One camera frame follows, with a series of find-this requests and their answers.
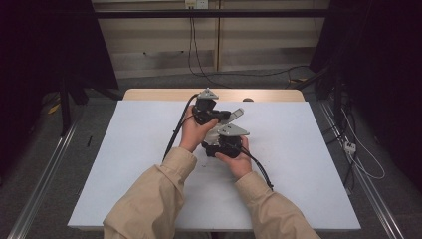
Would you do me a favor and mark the white table board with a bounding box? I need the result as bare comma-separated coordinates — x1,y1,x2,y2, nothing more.
67,100,362,232

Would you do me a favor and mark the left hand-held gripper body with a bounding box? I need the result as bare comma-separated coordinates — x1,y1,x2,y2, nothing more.
192,88,233,126

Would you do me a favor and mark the wooden table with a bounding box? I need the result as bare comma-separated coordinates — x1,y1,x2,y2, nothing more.
122,88,306,103

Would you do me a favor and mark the white cable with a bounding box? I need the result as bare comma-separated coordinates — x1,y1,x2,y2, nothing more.
340,109,386,181

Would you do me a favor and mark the black curtain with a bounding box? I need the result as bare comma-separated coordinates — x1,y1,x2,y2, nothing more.
0,0,119,187
310,0,422,193

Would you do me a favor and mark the hand-held gripper black cable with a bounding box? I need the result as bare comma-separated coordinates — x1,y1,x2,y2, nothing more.
240,145,275,192
162,93,200,163

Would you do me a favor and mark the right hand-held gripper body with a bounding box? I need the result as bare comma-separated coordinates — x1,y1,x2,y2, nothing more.
202,122,251,159

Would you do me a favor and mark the left hand-held gripper black cable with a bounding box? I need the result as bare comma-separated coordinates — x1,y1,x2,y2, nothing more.
162,93,200,163

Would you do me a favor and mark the white power strip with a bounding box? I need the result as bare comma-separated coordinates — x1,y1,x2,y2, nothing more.
342,140,358,155

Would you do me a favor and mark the black horizontal bar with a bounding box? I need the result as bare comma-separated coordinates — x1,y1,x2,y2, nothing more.
94,9,332,19

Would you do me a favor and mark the clear glass jar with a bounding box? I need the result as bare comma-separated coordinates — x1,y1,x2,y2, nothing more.
203,124,223,145

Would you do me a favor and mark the person's right hand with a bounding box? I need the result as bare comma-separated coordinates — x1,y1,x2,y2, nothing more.
214,135,254,181

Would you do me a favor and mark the black hanging cable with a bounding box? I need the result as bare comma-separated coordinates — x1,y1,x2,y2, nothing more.
187,16,231,90

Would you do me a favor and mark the right hand-held gripper black cable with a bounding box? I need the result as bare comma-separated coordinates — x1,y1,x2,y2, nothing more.
240,145,275,192

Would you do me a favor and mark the person's left hand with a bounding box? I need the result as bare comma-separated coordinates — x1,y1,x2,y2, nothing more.
178,105,220,153

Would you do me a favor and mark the aluminium floor rail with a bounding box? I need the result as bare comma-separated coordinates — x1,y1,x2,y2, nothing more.
6,121,78,239
318,99,406,239

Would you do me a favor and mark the black metal stand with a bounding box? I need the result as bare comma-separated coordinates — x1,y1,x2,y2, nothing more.
59,74,124,137
292,61,347,135

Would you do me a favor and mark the black floor cable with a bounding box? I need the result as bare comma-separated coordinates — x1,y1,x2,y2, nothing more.
198,64,312,81

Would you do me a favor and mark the white wall socket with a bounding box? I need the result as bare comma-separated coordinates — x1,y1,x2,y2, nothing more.
184,0,209,10

